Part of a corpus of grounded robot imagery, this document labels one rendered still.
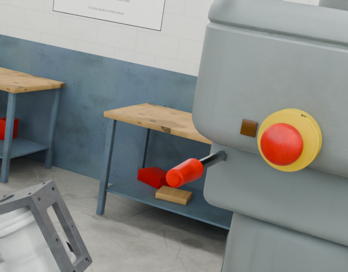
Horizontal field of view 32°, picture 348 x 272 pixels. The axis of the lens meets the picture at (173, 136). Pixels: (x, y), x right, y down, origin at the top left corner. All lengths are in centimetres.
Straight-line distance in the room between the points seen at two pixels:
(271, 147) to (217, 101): 10
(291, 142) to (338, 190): 16
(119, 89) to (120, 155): 63
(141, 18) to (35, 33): 120
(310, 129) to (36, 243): 27
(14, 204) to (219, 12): 28
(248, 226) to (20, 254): 33
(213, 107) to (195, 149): 487
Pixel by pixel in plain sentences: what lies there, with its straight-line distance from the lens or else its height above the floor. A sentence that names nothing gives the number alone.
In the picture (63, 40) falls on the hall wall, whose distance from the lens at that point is 612.
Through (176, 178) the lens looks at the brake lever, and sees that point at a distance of 62.
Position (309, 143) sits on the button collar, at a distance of 59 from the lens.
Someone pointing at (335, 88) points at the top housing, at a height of 182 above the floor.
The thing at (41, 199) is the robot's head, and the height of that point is 169.
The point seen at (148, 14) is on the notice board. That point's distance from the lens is 564.
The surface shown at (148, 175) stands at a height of 32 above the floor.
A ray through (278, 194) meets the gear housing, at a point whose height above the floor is 167.
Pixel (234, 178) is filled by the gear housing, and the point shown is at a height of 168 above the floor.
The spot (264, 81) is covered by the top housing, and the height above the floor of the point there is 181.
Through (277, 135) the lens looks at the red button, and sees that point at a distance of 57.
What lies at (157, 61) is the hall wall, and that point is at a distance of 560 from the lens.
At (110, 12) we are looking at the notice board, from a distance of 583.
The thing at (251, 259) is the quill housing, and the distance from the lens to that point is 80.
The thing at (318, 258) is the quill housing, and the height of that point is 160.
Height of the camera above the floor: 188
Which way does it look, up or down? 13 degrees down
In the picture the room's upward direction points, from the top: 9 degrees clockwise
